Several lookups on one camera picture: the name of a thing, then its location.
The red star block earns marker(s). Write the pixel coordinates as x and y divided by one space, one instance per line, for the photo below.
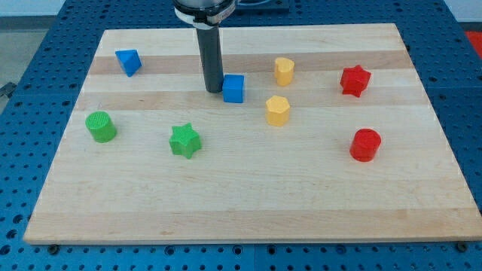
354 80

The red cylinder block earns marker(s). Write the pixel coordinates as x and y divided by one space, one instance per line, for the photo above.
365 145

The blue cube block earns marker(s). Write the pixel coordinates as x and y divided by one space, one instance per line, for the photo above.
233 88

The yellow hexagon block lower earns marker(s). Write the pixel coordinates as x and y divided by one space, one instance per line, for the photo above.
277 110

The green cylinder block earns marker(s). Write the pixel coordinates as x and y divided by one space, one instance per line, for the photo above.
100 126

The yellow pentagon block upper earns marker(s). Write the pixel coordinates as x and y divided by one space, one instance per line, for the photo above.
284 71

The green star block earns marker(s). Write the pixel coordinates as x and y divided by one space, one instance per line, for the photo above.
184 141

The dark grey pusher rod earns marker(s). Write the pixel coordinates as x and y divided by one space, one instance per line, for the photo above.
211 58

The wooden board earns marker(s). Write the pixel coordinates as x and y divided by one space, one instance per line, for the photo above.
252 182

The blue triangle block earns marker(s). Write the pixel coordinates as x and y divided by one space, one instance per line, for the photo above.
129 61

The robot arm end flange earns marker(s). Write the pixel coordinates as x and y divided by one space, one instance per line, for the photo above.
204 14

